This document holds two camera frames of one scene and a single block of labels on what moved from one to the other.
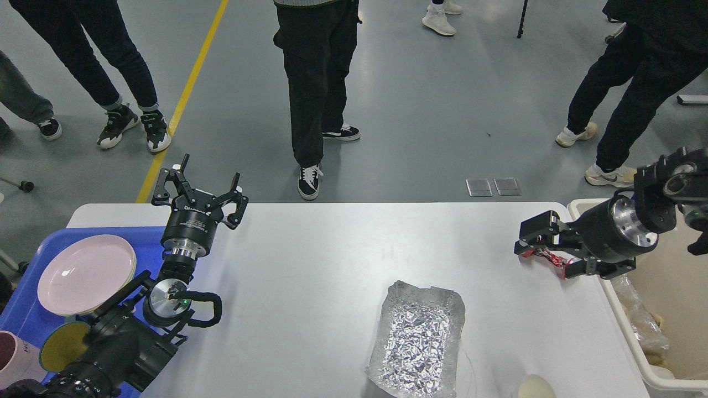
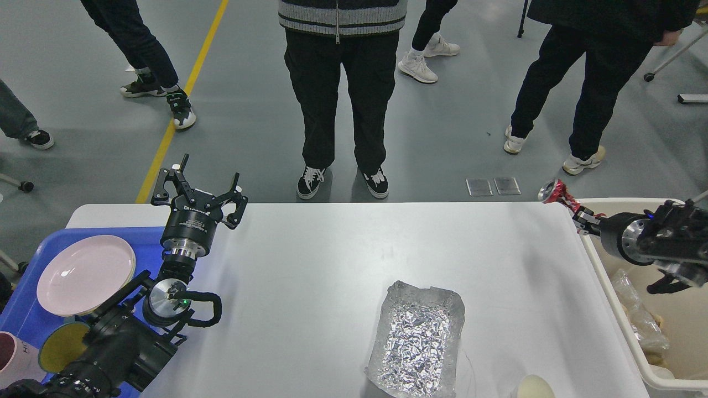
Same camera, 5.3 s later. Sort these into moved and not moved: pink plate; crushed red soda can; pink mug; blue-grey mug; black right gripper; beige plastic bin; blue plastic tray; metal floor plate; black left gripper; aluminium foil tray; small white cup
Moved: black right gripper; crushed red soda can
Not moved: blue plastic tray; metal floor plate; aluminium foil tray; pink plate; pink mug; blue-grey mug; black left gripper; small white cup; beige plastic bin
